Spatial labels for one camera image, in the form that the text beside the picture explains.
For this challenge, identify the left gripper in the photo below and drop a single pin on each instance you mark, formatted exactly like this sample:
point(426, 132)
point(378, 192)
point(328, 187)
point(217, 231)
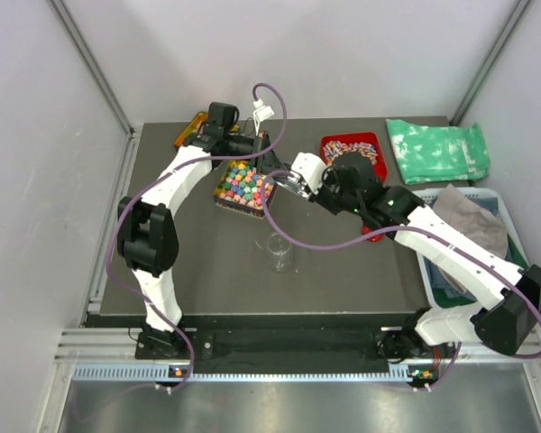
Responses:
point(270, 162)

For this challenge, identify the metal scoop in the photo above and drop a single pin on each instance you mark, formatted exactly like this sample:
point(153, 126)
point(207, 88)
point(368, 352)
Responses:
point(293, 184)

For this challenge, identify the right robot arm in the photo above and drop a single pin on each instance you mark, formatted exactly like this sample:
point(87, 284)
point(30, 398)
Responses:
point(507, 297)

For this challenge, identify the blue cloth in basket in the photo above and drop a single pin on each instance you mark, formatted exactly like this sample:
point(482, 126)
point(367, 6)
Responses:
point(482, 217)

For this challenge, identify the gold tin translucent star candies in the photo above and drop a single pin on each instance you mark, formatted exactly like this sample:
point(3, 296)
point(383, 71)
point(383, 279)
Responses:
point(189, 131)

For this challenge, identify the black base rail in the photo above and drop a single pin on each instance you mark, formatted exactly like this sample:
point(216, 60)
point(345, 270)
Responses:
point(289, 343)

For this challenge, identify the clear glass jar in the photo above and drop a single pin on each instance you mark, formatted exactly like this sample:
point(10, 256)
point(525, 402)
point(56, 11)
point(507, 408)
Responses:
point(277, 252)

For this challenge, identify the white laundry basket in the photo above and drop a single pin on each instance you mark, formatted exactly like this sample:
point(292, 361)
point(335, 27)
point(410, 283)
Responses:
point(490, 200)

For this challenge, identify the green white cloth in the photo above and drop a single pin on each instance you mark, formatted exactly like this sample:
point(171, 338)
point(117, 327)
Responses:
point(427, 154)

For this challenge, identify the red round lid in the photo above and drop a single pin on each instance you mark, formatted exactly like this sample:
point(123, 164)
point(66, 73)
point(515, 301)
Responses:
point(372, 234)

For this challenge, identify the red box of lollipops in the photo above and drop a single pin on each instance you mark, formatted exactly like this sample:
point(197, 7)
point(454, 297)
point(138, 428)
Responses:
point(365, 143)

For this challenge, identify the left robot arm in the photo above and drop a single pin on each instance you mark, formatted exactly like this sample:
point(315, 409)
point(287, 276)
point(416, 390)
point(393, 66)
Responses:
point(146, 237)

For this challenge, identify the speckled tin pastel star candies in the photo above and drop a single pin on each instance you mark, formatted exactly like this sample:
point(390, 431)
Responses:
point(240, 189)

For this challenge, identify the green cloth in basket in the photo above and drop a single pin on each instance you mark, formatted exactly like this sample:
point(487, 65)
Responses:
point(444, 293)

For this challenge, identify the grey cloth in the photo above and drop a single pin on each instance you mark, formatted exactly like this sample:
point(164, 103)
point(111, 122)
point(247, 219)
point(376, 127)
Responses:
point(474, 221)

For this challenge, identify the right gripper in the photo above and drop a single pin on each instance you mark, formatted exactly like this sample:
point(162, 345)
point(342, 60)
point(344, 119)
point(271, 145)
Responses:
point(328, 177)

